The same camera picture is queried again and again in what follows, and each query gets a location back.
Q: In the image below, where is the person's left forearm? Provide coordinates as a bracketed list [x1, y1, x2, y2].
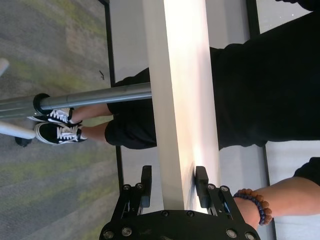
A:
[262, 176, 320, 219]

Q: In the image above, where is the white rolling pedestal table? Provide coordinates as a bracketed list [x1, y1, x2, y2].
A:
[0, 0, 221, 215]

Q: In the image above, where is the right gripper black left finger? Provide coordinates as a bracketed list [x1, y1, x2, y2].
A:
[113, 164, 153, 219]

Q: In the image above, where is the person's leg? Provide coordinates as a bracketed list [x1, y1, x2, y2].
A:
[71, 102, 115, 124]
[80, 121, 111, 141]

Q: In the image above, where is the person's right lower leg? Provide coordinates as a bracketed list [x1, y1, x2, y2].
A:
[71, 102, 115, 124]

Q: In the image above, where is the brown bead bracelet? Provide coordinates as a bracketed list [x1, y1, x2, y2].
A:
[232, 188, 273, 225]

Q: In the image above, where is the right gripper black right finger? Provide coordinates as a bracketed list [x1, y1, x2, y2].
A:
[195, 166, 241, 218]

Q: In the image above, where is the person's left hand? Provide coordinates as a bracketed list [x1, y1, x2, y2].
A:
[234, 197, 261, 231]

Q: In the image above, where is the person's left lower leg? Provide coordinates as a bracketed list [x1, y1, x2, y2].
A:
[80, 121, 111, 141]

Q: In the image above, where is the person in black clothes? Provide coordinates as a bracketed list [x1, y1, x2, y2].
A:
[209, 0, 320, 187]

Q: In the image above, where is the black white canvas sneaker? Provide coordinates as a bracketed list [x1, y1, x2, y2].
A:
[33, 121, 88, 146]
[26, 107, 83, 125]

